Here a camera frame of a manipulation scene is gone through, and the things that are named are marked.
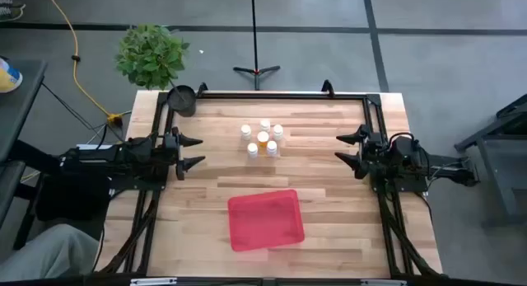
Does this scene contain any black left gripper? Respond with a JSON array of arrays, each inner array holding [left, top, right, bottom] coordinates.
[[154, 127, 207, 181]]

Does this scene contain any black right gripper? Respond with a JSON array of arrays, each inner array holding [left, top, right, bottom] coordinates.
[[333, 124, 389, 181]]

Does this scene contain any red translucent plastic basket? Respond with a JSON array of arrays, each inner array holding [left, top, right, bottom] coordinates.
[[226, 189, 306, 253]]

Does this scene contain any black plant pot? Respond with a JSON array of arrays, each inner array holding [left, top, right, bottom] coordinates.
[[166, 84, 198, 118]]

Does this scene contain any green leafy plant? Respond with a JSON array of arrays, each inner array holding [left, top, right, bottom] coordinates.
[[114, 23, 191, 91]]

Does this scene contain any black rolling chair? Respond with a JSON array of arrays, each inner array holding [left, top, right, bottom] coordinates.
[[0, 139, 114, 254]]

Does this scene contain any white edge clip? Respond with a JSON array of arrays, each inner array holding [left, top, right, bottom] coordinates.
[[129, 277, 179, 286], [359, 279, 408, 286]]

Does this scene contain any black tripod stand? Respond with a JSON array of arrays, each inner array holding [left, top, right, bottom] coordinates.
[[232, 0, 282, 91]]

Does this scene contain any grey metal cart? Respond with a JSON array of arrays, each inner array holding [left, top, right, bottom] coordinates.
[[454, 94, 527, 229]]

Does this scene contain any person's leg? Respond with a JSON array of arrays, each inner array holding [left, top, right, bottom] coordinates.
[[0, 223, 100, 283]]

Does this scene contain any black side table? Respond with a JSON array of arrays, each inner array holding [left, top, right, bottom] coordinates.
[[0, 58, 49, 163]]

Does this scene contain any yellow and blue container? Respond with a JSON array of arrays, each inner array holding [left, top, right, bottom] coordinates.
[[0, 57, 24, 94]]

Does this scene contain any person's shoe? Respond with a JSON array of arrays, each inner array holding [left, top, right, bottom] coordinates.
[[0, 0, 26, 22]]

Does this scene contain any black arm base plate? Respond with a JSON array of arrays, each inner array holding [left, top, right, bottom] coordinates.
[[107, 170, 168, 192], [370, 170, 429, 194]]

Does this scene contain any yellow cable plug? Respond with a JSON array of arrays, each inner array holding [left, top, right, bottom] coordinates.
[[106, 112, 124, 129]]

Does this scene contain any black metal table frame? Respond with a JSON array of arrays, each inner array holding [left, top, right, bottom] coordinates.
[[92, 79, 444, 279]]

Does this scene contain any thin black floor cable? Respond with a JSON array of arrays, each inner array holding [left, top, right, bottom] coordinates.
[[40, 82, 124, 143]]

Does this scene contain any yellow extension cable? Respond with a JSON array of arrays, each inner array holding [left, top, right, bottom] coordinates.
[[40, 0, 124, 124]]

